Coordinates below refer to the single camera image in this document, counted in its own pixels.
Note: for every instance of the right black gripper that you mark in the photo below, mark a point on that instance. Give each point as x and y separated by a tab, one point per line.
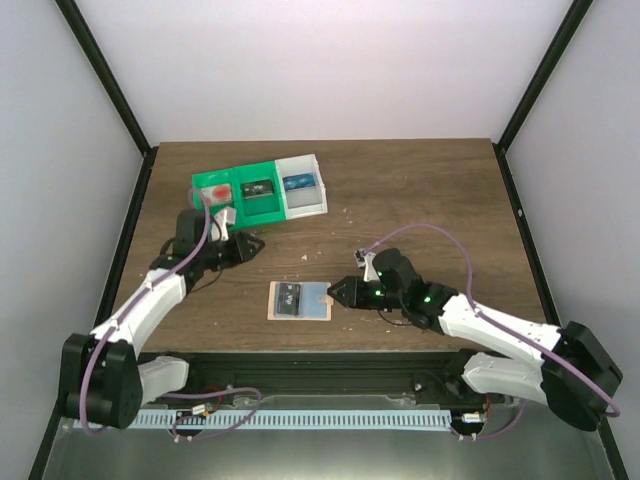
352	292

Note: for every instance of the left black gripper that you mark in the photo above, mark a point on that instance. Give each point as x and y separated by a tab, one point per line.
238	248

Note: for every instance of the black vip card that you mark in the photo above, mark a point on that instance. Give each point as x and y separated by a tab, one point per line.
256	189
288	299

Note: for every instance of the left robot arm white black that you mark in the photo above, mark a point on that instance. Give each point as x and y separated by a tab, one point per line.
102	384

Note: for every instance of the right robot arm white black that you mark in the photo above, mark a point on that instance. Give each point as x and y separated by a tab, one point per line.
565	368

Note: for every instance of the white card red circles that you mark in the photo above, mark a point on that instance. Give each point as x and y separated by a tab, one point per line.
221	194

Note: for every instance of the blue card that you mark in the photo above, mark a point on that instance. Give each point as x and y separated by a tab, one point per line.
299	182

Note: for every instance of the middle green bin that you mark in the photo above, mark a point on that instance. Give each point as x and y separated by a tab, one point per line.
263	210

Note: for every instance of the green bin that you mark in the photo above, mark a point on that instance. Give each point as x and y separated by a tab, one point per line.
204	179
263	210

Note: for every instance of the left green bin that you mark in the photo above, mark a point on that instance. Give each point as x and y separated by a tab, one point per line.
204	179

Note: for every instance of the white bin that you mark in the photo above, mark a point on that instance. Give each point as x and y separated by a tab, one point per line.
306	202

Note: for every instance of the metal front plate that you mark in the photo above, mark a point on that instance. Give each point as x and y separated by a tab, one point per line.
538	447

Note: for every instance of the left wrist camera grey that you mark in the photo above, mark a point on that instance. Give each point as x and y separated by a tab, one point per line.
222	221

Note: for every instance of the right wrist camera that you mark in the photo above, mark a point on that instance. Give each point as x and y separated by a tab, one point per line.
364	261

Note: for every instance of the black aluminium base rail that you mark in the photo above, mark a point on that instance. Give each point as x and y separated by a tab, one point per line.
425	377

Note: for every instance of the left side frame rail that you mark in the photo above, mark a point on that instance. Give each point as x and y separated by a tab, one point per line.
120	256

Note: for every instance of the frame rail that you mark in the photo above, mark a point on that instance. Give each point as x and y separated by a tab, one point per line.
537	271
120	256

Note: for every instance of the light blue slotted cable duct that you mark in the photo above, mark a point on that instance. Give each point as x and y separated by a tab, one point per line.
264	419

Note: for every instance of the right side frame rail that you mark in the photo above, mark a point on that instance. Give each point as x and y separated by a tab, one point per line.
537	271

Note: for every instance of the left black frame post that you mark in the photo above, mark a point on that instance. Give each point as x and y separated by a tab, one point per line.
86	40

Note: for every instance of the black frame post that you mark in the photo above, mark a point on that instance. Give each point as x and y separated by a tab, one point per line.
86	40
568	27

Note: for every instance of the right black frame post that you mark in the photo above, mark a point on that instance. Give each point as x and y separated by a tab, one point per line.
568	27

